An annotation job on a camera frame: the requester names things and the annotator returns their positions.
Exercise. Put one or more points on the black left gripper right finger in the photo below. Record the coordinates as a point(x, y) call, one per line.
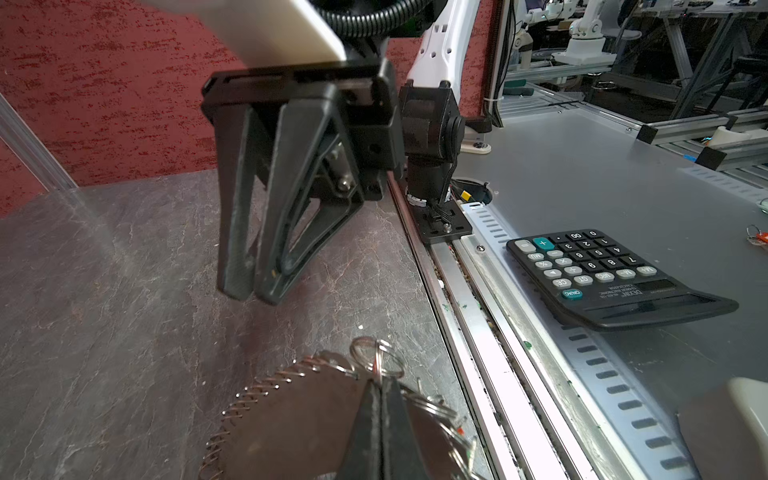
point(400, 452)

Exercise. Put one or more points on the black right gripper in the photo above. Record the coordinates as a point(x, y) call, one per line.
point(316, 169)

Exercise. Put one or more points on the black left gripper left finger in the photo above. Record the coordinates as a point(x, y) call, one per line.
point(363, 457)

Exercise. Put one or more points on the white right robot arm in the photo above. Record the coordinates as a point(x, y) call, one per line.
point(334, 98)

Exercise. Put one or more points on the black desk calculator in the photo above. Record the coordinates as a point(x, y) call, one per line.
point(587, 278)

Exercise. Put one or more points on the grey plastic device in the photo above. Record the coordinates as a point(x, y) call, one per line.
point(749, 426)

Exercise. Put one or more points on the aluminium mounting rail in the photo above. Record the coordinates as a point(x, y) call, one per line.
point(549, 401)

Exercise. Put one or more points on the aluminium corner post right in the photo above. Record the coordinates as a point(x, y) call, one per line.
point(31, 151)

